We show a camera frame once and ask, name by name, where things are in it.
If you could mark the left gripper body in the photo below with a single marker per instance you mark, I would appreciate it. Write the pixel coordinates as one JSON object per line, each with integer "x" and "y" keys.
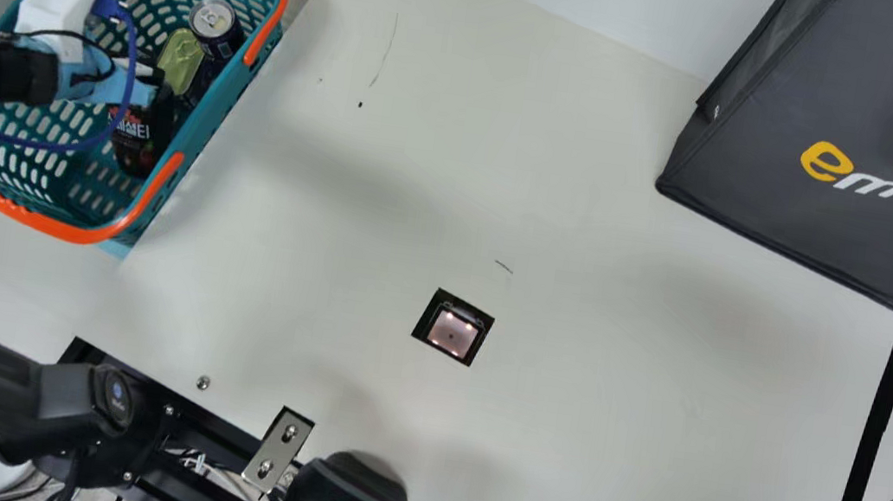
{"x": 98, "y": 90}

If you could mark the teal shopping basket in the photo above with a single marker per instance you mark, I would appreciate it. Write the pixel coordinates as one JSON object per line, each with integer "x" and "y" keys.
{"x": 200, "y": 137}

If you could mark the rectangular tin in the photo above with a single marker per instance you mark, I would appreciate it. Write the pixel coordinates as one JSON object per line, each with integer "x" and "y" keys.
{"x": 180, "y": 60}

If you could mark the can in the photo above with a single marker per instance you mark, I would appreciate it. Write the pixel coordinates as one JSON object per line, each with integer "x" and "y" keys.
{"x": 216, "y": 22}

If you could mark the small square scanner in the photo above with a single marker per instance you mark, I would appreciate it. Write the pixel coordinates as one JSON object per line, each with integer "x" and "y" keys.
{"x": 453, "y": 330}

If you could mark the black device with green light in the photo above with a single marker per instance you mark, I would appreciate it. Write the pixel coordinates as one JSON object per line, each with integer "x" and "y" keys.
{"x": 342, "y": 498}

